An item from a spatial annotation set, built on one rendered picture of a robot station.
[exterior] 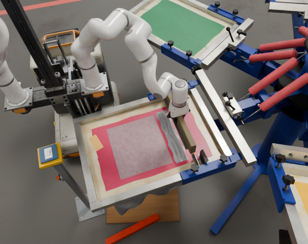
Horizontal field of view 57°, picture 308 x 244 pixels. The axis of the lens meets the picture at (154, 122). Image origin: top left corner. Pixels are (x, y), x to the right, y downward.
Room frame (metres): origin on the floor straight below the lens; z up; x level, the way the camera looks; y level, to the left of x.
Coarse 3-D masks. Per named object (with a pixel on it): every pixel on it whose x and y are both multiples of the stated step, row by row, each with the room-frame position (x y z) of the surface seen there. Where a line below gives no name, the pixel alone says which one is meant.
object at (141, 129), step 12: (132, 120) 0.98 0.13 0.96; (144, 120) 0.97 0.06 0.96; (156, 120) 0.96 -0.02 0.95; (192, 120) 0.94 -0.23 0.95; (96, 132) 0.92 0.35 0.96; (108, 132) 0.91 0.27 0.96; (120, 132) 0.90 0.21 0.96; (132, 132) 0.89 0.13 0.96; (144, 132) 0.88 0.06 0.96; (156, 132) 0.88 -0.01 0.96; (108, 144) 0.83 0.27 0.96; (120, 144) 0.82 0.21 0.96; (132, 144) 0.81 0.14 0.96
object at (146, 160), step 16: (192, 128) 0.88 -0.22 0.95; (144, 144) 0.80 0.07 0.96; (160, 144) 0.79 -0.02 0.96; (112, 160) 0.72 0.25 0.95; (128, 160) 0.71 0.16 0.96; (144, 160) 0.70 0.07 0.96; (160, 160) 0.69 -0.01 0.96; (192, 160) 0.67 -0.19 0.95; (112, 176) 0.63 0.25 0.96; (128, 176) 0.62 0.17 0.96; (144, 176) 0.61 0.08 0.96
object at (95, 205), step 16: (192, 96) 1.10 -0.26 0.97; (96, 112) 1.04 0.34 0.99; (112, 112) 1.03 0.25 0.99; (208, 112) 0.96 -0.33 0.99; (80, 128) 0.94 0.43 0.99; (80, 144) 0.83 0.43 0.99; (224, 144) 0.73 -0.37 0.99; (176, 176) 0.58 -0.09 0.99; (128, 192) 0.52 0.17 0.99; (144, 192) 0.51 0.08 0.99; (96, 208) 0.45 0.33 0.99
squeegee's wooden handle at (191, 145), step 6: (168, 96) 0.99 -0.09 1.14; (168, 102) 0.98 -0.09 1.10; (180, 120) 0.82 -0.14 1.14; (180, 126) 0.80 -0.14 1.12; (186, 126) 0.78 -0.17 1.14; (186, 132) 0.75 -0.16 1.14; (186, 138) 0.71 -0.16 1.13; (192, 138) 0.71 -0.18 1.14; (186, 144) 0.71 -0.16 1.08; (192, 144) 0.67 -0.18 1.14; (192, 150) 0.66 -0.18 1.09
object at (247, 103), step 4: (244, 100) 0.98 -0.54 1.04; (248, 100) 0.98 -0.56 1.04; (252, 100) 0.97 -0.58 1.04; (240, 104) 0.95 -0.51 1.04; (244, 104) 0.95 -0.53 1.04; (248, 104) 0.95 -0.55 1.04; (252, 104) 0.95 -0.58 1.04; (244, 108) 0.92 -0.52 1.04; (248, 108) 0.93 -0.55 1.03; (252, 108) 0.94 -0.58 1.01; (244, 112) 0.92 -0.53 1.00
